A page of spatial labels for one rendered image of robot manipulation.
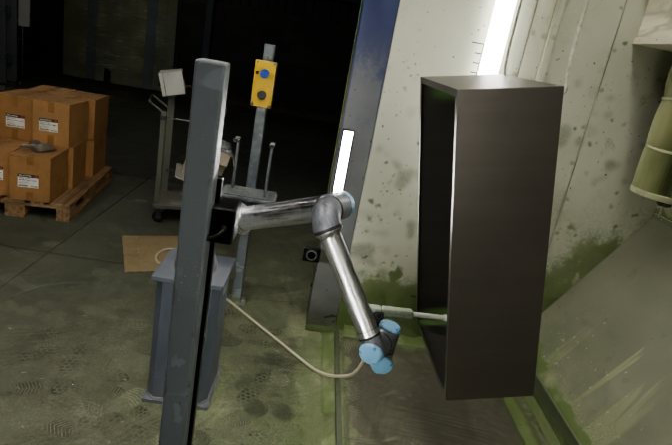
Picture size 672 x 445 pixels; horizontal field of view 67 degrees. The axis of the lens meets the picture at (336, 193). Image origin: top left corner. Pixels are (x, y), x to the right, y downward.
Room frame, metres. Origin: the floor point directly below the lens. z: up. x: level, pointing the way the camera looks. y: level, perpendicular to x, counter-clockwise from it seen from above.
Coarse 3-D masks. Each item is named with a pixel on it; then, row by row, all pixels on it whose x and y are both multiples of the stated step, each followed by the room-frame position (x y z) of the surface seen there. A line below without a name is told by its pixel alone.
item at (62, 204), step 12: (108, 168) 4.82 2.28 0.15; (84, 180) 4.34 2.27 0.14; (96, 180) 4.40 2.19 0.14; (108, 180) 4.76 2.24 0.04; (72, 192) 3.99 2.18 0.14; (84, 192) 4.05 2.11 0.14; (96, 192) 4.41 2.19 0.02; (12, 204) 3.63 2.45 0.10; (24, 204) 3.65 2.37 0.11; (36, 204) 3.66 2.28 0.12; (48, 204) 3.70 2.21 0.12; (60, 204) 3.69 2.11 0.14; (72, 204) 3.77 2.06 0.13; (84, 204) 4.07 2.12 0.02; (24, 216) 3.65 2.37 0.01; (60, 216) 3.70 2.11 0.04; (72, 216) 3.78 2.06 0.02
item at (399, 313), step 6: (372, 306) 2.17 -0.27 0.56; (378, 306) 2.17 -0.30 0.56; (384, 306) 2.18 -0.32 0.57; (390, 306) 2.19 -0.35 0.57; (348, 312) 2.15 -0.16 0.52; (372, 312) 2.15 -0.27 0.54; (384, 312) 2.15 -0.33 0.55; (390, 312) 2.15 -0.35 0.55; (396, 312) 2.16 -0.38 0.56; (402, 312) 2.16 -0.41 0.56; (408, 312) 2.17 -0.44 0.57; (414, 312) 2.19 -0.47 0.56; (390, 318) 2.16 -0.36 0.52; (396, 318) 2.16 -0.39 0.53; (402, 318) 2.17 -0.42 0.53; (408, 318) 2.16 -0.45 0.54; (432, 318) 2.19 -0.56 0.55; (438, 318) 2.19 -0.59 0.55; (444, 318) 2.19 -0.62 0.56
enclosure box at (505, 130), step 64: (448, 128) 2.29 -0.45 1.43; (512, 128) 1.70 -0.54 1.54; (448, 192) 2.30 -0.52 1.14; (512, 192) 1.71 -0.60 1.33; (448, 256) 2.31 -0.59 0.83; (512, 256) 1.71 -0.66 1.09; (448, 320) 1.70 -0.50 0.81; (512, 320) 1.72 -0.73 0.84; (448, 384) 1.71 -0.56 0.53; (512, 384) 1.73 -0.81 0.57
